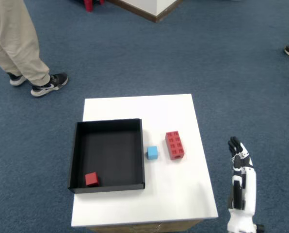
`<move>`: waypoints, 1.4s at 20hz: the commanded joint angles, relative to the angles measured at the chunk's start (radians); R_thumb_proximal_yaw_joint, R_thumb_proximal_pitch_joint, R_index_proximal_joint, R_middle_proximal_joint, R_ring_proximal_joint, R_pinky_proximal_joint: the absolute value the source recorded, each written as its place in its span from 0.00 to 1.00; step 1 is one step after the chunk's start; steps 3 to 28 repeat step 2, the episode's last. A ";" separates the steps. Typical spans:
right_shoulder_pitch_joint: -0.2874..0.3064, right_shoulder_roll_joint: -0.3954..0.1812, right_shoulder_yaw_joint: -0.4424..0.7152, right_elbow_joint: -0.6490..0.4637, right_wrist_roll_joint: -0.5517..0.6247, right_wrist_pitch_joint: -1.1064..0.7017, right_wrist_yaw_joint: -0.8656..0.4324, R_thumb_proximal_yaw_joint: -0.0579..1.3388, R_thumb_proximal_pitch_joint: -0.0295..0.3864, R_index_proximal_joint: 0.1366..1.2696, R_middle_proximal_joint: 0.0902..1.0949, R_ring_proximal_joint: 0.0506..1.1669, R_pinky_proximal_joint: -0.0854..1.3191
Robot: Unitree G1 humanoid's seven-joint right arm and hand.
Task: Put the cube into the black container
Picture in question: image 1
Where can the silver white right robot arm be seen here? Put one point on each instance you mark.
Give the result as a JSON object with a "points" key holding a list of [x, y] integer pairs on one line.
{"points": [[259, 228]]}

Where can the beige trousers of person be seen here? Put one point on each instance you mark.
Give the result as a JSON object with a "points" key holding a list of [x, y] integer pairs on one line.
{"points": [[11, 36]]}

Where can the black open cardboard box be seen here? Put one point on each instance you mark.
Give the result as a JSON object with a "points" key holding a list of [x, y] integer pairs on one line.
{"points": [[110, 153]]}

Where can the small blue cube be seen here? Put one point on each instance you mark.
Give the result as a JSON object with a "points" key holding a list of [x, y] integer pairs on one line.
{"points": [[152, 153]]}

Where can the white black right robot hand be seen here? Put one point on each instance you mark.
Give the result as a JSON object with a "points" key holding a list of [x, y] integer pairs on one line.
{"points": [[250, 189]]}

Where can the white plinth with brown baseboard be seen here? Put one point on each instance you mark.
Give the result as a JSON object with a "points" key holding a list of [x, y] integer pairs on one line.
{"points": [[147, 7]]}

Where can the black white sneaker with swoosh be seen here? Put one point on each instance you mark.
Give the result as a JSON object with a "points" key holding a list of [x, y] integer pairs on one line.
{"points": [[51, 83]]}

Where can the red stool leg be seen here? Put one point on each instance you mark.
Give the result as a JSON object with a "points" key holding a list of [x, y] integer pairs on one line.
{"points": [[90, 4]]}

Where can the red brick block with holes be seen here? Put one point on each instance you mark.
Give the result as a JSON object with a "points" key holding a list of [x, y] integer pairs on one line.
{"points": [[174, 145]]}

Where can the small red cube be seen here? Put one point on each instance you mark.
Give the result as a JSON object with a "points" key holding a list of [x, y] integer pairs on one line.
{"points": [[91, 179]]}

